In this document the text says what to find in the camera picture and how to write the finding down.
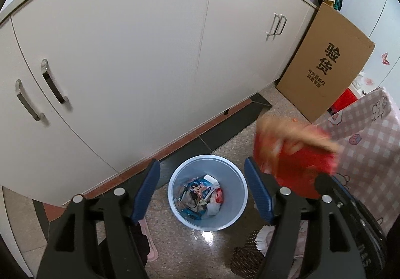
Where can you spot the light blue waste bin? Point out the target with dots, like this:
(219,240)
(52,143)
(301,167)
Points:
(234,191)

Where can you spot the pile of crumpled wrappers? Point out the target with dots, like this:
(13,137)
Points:
(200,197)

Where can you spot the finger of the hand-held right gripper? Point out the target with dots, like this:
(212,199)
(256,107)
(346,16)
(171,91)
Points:
(325,182)

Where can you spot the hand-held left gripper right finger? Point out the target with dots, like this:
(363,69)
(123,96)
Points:
(259,194)

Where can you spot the pink butterfly sticker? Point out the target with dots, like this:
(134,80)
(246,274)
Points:
(385,59)

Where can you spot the red plastic container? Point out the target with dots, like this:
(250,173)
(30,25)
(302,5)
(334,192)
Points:
(343,101)

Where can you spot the white wardrobe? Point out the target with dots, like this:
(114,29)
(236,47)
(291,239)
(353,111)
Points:
(375,10)

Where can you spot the brown cardboard box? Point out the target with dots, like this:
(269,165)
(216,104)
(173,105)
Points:
(325,63)

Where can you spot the brown mesh slipper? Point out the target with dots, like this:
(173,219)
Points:
(247,254)

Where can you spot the red snack bag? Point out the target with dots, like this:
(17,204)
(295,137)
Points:
(297,166)

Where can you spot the floral pajama pants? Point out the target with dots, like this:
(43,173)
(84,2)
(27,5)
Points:
(299,251)

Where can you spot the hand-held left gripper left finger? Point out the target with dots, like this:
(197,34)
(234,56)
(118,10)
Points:
(147,191)

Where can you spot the pink slipper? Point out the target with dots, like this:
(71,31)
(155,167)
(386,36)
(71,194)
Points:
(150,241)

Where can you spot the pink checked printed blanket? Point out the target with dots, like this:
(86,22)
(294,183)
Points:
(368,141)

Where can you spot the white floor cabinet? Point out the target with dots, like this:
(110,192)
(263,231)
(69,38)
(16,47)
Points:
(140,63)

